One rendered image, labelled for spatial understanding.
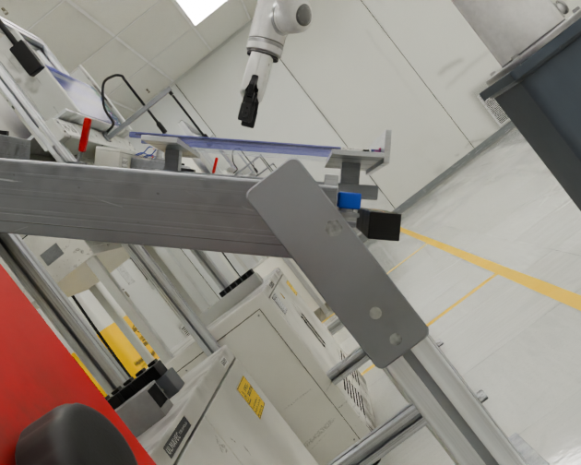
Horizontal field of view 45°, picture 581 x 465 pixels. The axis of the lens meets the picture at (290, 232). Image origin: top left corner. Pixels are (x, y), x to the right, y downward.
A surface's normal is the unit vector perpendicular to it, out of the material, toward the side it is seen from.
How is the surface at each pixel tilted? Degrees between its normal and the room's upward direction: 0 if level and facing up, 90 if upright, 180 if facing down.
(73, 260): 90
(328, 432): 90
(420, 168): 90
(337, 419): 90
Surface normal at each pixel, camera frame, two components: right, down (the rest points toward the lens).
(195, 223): -0.05, 0.05
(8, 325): 0.79, -0.61
